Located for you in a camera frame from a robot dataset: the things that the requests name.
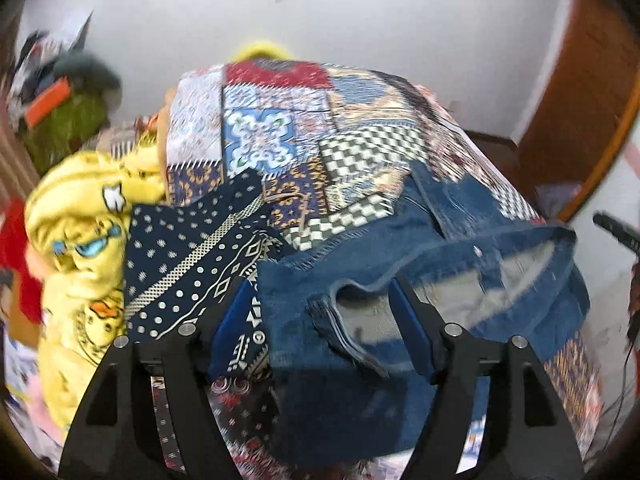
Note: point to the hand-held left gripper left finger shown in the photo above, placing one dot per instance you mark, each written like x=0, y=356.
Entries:
x=240, y=310

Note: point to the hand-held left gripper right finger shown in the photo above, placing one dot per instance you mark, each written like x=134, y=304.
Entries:
x=410, y=325

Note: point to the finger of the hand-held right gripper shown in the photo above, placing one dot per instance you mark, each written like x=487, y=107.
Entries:
x=617, y=232

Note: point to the blue denim jeans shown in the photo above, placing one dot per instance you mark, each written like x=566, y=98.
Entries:
x=450, y=240

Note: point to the navy dotted patterned cloth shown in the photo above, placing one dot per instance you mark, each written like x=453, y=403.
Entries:
x=175, y=240

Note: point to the brown wooden door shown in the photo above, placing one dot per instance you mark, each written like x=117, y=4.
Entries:
x=615, y=135

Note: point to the floral bed sheet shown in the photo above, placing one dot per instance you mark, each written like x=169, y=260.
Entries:
x=245, y=420

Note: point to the patchwork blanket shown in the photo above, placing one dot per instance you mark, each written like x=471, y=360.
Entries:
x=280, y=140

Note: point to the yellow cartoon print cloth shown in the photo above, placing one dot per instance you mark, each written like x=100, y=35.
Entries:
x=75, y=220

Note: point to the red cloth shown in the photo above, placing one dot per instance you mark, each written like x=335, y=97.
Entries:
x=15, y=260

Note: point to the green patterned cloth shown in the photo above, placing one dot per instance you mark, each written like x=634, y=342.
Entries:
x=75, y=130

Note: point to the yellow round object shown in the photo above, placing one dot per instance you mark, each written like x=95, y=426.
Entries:
x=262, y=51

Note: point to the striped curtain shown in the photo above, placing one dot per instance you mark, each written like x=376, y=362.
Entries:
x=12, y=160

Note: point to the grey green cushion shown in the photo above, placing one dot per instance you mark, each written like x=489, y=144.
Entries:
x=90, y=72

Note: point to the orange box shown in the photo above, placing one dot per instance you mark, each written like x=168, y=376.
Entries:
x=47, y=102

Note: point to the pile of clutter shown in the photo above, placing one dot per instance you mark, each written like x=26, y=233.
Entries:
x=40, y=45

